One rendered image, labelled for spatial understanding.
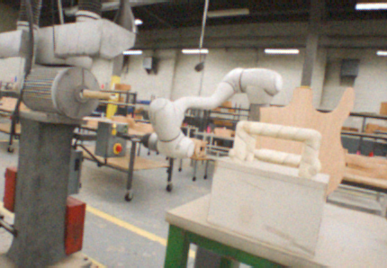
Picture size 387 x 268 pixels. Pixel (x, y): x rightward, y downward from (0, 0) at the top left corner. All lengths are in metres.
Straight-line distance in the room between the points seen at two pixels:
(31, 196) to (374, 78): 11.80
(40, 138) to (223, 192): 1.02
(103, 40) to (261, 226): 0.84
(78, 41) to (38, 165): 0.66
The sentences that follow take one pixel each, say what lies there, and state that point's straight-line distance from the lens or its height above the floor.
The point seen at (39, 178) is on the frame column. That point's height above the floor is 0.80.
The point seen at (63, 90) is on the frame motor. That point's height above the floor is 1.25.
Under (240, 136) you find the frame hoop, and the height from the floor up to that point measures 1.17.
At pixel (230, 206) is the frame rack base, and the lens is 0.68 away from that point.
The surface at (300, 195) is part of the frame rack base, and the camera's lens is 0.63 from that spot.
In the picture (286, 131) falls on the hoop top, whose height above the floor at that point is 1.20.
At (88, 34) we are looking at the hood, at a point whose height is 1.47.
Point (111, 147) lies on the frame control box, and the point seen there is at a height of 0.98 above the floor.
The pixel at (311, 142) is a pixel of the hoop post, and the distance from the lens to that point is 0.62.
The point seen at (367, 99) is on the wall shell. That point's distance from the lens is 11.99.
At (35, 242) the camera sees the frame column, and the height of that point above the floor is 0.45.
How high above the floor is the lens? 1.19
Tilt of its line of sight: 3 degrees down
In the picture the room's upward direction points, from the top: 8 degrees clockwise
